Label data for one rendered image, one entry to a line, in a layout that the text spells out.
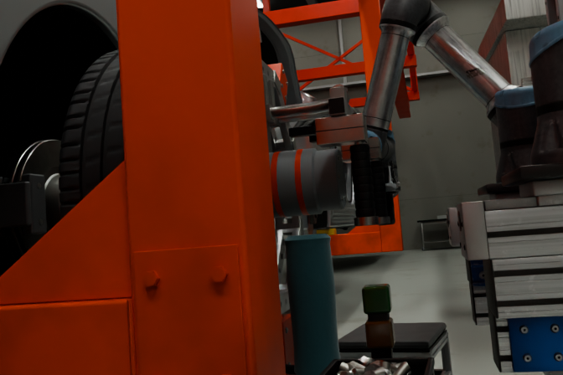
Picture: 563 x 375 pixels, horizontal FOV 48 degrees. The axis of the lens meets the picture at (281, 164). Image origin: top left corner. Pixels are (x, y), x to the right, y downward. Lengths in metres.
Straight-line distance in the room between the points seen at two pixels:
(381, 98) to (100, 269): 0.97
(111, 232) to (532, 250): 0.62
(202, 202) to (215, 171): 0.04
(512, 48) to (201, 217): 3.73
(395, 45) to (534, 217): 0.77
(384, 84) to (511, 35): 2.82
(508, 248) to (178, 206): 0.50
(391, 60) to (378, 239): 3.41
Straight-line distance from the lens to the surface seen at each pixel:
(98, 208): 0.88
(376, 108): 1.64
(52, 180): 1.55
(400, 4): 1.69
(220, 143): 0.80
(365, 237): 4.98
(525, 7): 4.23
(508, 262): 1.03
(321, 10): 7.77
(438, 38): 1.78
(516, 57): 4.39
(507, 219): 1.03
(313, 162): 1.28
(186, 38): 0.85
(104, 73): 1.28
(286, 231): 1.58
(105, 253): 0.88
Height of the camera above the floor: 0.75
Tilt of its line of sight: 6 degrees up
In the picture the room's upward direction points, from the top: 5 degrees counter-clockwise
